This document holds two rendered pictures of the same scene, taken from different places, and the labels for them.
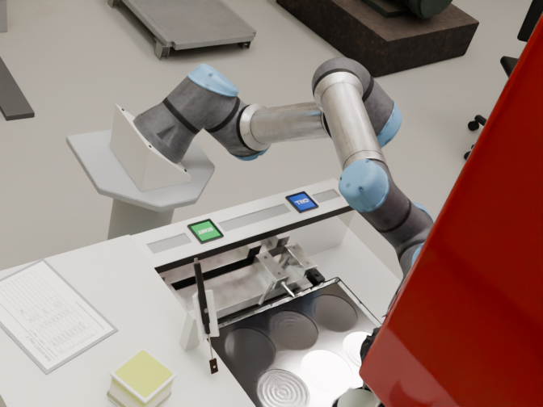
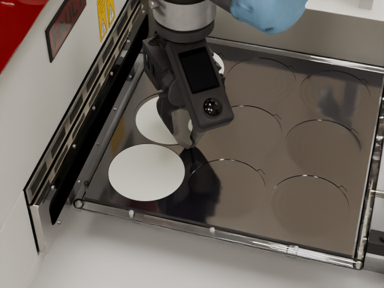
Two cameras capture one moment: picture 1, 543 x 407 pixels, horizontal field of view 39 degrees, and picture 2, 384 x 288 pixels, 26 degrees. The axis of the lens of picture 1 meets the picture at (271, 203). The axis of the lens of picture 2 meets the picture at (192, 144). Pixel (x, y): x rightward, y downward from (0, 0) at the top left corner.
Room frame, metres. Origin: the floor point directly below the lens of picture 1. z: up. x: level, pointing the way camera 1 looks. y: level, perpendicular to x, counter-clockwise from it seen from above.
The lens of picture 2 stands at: (1.65, -0.63, 1.72)
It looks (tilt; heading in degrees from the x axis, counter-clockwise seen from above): 46 degrees down; 153
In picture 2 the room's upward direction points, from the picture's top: straight up
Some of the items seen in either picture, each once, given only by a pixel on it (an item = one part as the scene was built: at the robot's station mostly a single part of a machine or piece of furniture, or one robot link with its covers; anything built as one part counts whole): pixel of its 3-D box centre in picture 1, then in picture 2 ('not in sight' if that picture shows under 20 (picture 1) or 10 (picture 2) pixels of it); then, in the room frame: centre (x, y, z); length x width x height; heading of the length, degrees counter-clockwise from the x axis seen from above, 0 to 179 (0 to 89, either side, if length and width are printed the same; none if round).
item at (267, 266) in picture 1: (271, 270); not in sight; (1.18, -0.04, 0.89); 0.08 x 0.03 x 0.03; 48
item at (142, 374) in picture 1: (141, 386); not in sight; (0.72, 0.11, 1.00); 0.07 x 0.07 x 0.07; 66
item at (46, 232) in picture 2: not in sight; (98, 112); (0.83, -0.36, 0.89); 0.44 x 0.02 x 0.10; 138
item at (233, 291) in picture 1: (237, 290); not in sight; (1.12, 0.01, 0.87); 0.36 x 0.08 x 0.03; 138
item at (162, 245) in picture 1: (246, 240); not in sight; (1.25, 0.03, 0.89); 0.55 x 0.09 x 0.14; 138
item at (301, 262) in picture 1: (299, 259); not in sight; (1.24, -0.10, 0.89); 0.08 x 0.03 x 0.03; 48
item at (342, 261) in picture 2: (391, 339); (214, 233); (1.09, -0.32, 0.90); 0.37 x 0.01 x 0.01; 48
